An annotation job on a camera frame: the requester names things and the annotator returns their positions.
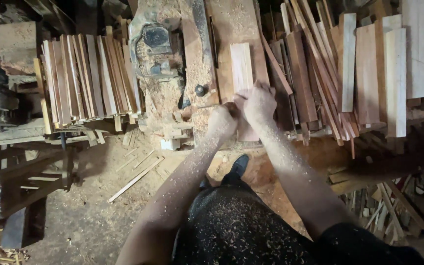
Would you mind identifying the long thin wood strip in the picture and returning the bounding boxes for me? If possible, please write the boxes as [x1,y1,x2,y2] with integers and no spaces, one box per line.
[108,156,165,204]

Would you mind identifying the pile of wood scrap sticks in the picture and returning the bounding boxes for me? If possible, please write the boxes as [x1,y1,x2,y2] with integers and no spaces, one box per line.
[330,162,424,251]

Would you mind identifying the wooden frame bench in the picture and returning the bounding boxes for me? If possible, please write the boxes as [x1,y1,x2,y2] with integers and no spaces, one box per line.
[0,147,76,249]

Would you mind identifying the dusty electric motor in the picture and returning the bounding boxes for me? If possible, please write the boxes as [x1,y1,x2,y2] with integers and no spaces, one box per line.
[128,9,183,80]

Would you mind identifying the person's left hand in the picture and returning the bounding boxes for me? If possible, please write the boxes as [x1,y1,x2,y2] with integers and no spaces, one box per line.
[207,102,240,140]

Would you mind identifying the heap of mixed wood boards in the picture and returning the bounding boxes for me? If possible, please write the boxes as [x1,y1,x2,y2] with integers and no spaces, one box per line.
[260,0,424,159]

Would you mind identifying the stack of reddish wood slats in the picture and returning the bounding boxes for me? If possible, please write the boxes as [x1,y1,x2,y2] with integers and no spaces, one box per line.
[33,26,144,135]

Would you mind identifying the person's black shoe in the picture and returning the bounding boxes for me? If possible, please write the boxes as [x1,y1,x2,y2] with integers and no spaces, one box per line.
[221,153,251,185]

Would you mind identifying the pale wooden plank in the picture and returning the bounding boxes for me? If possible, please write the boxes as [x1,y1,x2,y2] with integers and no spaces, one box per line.
[230,42,260,142]

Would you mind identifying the person's right hand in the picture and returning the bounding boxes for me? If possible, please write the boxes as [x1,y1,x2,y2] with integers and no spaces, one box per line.
[233,80,278,126]

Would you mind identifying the person's black dusty trousers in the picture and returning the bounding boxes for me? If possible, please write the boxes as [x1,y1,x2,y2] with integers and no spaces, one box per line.
[172,177,424,265]

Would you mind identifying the small wood offcut blocks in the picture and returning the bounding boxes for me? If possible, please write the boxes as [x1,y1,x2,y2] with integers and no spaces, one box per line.
[160,112,195,151]

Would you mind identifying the sawdust-covered jointer machine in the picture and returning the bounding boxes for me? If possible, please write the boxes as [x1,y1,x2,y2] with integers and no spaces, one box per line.
[128,0,271,148]

